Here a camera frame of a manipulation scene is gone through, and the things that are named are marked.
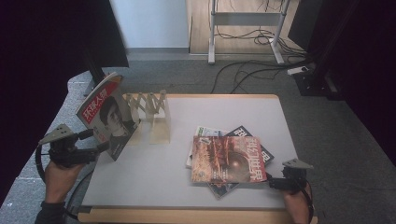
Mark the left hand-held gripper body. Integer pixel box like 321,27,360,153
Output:
37,123,99,168

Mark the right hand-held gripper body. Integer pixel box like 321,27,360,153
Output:
278,158,314,191

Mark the red portrait cover magazine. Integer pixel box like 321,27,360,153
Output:
75,72,141,162

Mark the red-brown cover magazine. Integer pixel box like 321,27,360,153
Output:
190,134,268,185

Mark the dark blue cover magazine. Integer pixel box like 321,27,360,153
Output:
206,125,276,200

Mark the wooden expandable book rack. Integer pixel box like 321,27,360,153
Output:
122,89,172,146

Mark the thick white spine magazine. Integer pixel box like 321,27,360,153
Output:
185,125,230,169

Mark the person's right hand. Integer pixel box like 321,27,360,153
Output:
281,184,312,224

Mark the person's left hand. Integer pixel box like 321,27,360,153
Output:
44,161,85,203

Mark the grey fabric sofa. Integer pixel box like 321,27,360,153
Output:
0,70,106,224

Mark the black curtain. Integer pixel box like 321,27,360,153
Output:
0,0,130,206
288,0,396,166

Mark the black stand base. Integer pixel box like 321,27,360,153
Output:
293,71,344,101

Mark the white power strip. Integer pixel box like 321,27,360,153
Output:
287,65,310,77

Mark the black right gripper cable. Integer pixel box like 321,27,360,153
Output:
302,183,315,220

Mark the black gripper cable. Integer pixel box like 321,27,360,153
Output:
302,183,315,220
35,144,94,220

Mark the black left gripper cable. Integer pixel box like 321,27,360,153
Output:
35,144,94,220

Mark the black stand post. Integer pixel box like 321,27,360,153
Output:
82,46,106,96

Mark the bundle of black floor cables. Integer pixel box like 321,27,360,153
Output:
209,26,312,94

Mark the white metal desk frame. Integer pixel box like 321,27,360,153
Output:
207,0,292,65

